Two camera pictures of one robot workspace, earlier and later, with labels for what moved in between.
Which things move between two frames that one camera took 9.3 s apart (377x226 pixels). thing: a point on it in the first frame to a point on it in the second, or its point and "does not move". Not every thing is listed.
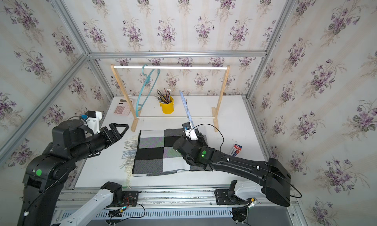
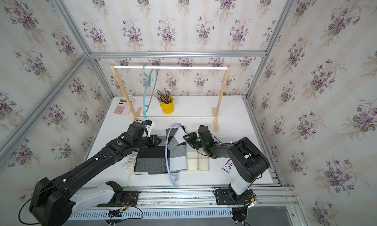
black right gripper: (200, 137) does not move
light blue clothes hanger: (186, 108) to (175, 175)
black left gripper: (114, 132) to (153, 140)
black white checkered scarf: (155, 153) does not move
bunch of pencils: (162, 99) does not move
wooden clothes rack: (135, 121) does not move
